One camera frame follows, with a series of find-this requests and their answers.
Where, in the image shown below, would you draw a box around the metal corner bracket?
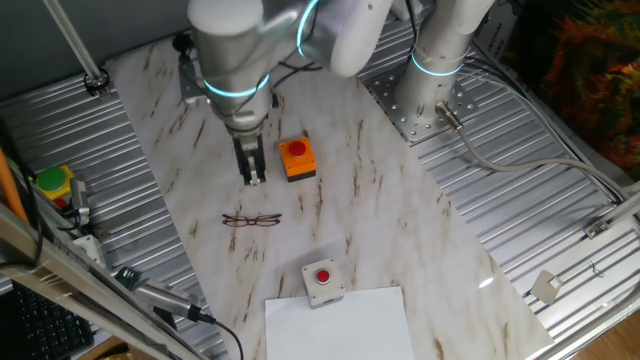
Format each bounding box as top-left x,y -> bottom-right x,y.
583,218 -> 612,240

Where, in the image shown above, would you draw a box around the small grey plate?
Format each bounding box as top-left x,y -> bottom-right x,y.
529,269 -> 565,306

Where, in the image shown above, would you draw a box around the black camera cable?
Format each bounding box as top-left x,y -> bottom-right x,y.
197,312 -> 245,360

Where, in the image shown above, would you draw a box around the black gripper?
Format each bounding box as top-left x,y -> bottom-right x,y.
227,124 -> 267,187

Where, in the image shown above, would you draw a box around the colourful patterned cloth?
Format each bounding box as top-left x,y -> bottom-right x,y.
504,0 -> 640,169

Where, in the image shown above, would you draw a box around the white printed box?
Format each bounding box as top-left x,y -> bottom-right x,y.
472,2 -> 521,56

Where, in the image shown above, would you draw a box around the white paper sheet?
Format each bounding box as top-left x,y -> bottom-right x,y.
264,285 -> 416,360

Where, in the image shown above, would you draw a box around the orange box red button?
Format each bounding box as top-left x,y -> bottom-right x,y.
278,136 -> 318,183

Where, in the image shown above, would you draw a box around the silver finned camera device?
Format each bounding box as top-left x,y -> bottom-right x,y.
133,278 -> 204,322

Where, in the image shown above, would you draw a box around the yellow box green button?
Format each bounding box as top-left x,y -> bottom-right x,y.
35,164 -> 76,201

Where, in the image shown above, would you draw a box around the orange pole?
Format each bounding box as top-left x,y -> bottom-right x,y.
0,147 -> 30,224

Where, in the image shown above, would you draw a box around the aluminium frame post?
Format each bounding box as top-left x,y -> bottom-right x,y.
42,0 -> 110,97

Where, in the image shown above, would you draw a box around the white cable bundle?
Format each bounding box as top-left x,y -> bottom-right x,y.
459,54 -> 626,201

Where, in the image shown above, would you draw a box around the grey cable metal connector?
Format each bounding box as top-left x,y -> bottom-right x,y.
433,99 -> 632,201

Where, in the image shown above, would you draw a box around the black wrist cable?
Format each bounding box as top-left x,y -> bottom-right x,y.
177,29 -> 326,119

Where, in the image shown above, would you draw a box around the aluminium frame bar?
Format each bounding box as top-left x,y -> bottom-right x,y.
0,202 -> 201,360
599,182 -> 640,226

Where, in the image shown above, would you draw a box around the black keyboard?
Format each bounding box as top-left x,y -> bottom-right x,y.
0,282 -> 96,360

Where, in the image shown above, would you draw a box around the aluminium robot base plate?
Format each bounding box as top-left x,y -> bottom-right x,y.
363,63 -> 479,146

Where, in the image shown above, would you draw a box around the marble pattern table mat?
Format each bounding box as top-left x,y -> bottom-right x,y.
104,14 -> 555,360

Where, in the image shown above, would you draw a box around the dark red frame glasses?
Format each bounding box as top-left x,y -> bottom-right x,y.
221,213 -> 283,229

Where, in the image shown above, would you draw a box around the black cable bundle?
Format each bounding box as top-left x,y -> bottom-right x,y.
405,0 -> 421,49

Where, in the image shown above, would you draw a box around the silver metal cylinder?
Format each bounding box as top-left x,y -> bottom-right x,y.
69,177 -> 92,226

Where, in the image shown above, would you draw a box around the black cable plug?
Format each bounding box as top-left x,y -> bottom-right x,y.
172,32 -> 195,54

